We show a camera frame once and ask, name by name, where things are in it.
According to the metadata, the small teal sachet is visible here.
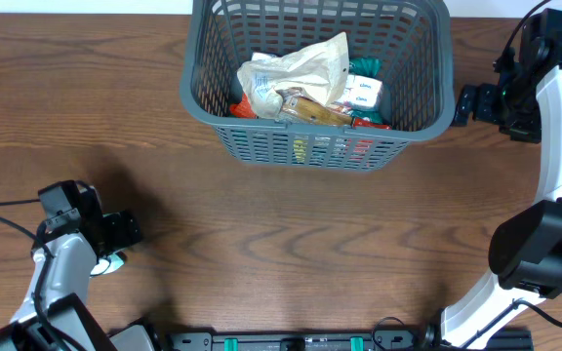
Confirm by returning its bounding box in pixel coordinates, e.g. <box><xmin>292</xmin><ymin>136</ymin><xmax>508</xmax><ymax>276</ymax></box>
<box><xmin>91</xmin><ymin>252</ymin><xmax>127</xmax><ymax>277</ymax></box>

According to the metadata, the green Nescafe coffee bag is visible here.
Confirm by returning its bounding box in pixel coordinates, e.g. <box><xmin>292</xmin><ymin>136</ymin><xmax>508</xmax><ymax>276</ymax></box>
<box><xmin>349</xmin><ymin>58</ymin><xmax>382</xmax><ymax>124</ymax></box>

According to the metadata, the colourful tissue pack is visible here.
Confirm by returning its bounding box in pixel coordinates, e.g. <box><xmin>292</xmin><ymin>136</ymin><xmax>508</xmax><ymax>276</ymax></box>
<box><xmin>250</xmin><ymin>51</ymin><xmax>384</xmax><ymax>112</ymax></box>

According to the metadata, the orange pasta packet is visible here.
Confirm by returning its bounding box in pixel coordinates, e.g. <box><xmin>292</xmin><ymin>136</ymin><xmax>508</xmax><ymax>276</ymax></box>
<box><xmin>229</xmin><ymin>87</ymin><xmax>393</xmax><ymax>132</ymax></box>

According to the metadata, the white paper pouch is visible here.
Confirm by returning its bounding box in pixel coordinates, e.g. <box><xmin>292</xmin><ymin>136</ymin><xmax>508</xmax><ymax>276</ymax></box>
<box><xmin>237</xmin><ymin>32</ymin><xmax>349</xmax><ymax>119</ymax></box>

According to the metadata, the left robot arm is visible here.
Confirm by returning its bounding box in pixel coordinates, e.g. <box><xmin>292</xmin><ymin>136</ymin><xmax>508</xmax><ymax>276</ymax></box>
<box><xmin>0</xmin><ymin>180</ymin><xmax>158</xmax><ymax>351</ymax></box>

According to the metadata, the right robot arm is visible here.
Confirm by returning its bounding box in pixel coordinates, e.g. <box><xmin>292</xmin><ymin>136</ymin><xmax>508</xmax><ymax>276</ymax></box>
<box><xmin>418</xmin><ymin>2</ymin><xmax>562</xmax><ymax>350</ymax></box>

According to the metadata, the grey plastic basket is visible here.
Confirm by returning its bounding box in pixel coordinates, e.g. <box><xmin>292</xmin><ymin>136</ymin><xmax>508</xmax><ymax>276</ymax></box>
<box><xmin>180</xmin><ymin>0</ymin><xmax>455</xmax><ymax>172</ymax></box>

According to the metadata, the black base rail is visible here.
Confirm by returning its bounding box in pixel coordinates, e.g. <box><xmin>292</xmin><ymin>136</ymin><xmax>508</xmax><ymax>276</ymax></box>
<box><xmin>109</xmin><ymin>316</ymin><xmax>535</xmax><ymax>351</ymax></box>

